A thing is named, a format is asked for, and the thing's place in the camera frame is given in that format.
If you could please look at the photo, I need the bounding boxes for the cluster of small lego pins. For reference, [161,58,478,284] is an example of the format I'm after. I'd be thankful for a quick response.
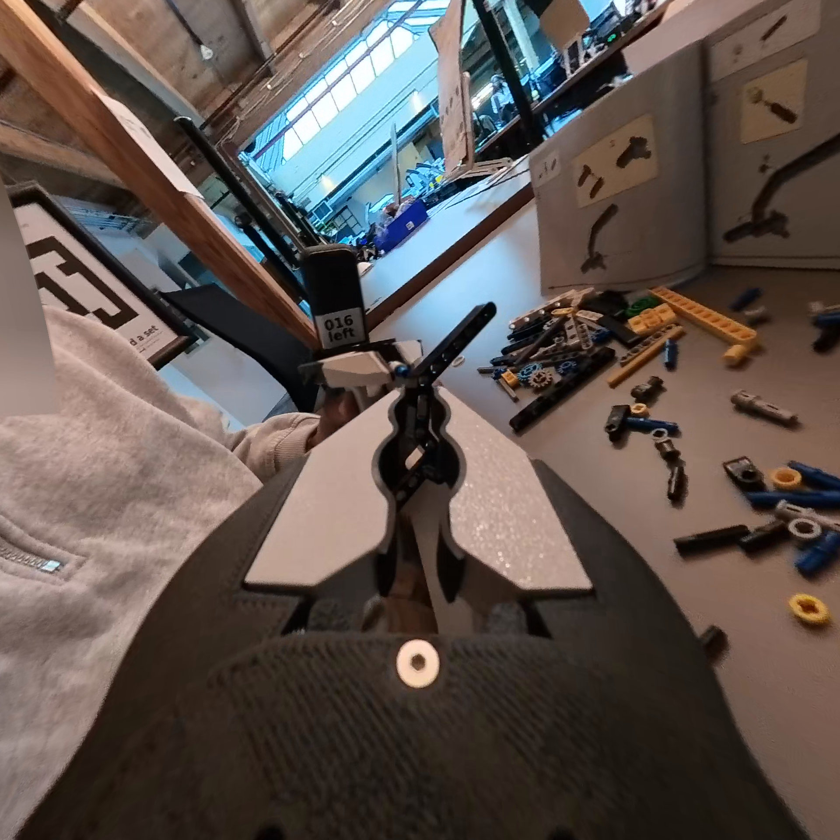
[722,455,840,580]

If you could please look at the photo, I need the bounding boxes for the person's grey hoodie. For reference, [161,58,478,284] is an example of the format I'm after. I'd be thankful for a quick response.
[0,305,316,840]

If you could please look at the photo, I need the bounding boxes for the cardboard panel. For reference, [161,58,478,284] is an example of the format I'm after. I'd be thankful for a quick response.
[428,0,479,173]

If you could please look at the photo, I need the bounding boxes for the white table with wooden edge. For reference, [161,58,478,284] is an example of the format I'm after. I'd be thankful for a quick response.
[357,167,536,332]

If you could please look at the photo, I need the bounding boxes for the short black lego beam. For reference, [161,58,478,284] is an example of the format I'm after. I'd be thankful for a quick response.
[392,302,497,509]

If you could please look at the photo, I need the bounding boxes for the pile of mixed lego parts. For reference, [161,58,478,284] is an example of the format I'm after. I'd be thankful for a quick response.
[478,285,762,435]

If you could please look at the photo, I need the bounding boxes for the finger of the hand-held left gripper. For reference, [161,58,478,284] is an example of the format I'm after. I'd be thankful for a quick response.
[367,339,423,370]
[319,352,403,395]

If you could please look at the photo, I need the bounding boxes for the grey lego connector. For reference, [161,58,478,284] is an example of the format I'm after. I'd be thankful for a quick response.
[730,390,799,425]

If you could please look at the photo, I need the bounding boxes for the person's left forearm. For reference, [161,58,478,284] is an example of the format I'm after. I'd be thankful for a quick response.
[226,412,322,483]

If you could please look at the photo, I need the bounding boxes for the person's left hand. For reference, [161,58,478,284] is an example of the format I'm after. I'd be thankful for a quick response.
[310,394,365,454]

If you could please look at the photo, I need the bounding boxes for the wooden beam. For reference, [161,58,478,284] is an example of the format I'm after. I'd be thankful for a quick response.
[0,0,319,345]

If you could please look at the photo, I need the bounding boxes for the framed marker sign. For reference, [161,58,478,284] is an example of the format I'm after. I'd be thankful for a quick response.
[0,180,199,371]

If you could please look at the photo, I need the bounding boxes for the small black lego beam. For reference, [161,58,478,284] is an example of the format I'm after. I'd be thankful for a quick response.
[674,524,749,551]

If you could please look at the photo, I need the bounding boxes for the large glass window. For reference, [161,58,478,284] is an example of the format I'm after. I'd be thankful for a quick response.
[239,0,460,165]

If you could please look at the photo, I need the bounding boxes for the blue plastic bin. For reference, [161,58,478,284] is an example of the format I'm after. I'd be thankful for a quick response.
[373,199,429,252]

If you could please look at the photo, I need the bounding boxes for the grey instruction booklet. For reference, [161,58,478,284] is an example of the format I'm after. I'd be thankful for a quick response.
[528,0,840,298]

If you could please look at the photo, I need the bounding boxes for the black pole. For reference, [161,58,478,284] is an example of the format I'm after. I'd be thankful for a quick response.
[172,115,312,306]

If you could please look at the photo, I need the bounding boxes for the white paper sheet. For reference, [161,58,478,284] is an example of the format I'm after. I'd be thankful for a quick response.
[98,94,206,199]

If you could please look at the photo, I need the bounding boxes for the long yellow lego rod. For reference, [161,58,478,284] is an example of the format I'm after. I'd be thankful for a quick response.
[606,326,686,388]

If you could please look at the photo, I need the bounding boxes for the yellow lego beam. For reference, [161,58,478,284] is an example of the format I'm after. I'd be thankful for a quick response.
[648,286,760,350]

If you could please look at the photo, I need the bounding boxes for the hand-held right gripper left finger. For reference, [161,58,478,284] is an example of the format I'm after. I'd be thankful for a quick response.
[243,387,417,598]

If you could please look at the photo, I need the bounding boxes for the long black lego beam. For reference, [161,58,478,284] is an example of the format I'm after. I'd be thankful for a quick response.
[508,346,618,434]

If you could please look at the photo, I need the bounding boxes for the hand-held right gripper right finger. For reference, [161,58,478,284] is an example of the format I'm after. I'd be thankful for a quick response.
[423,386,597,614]

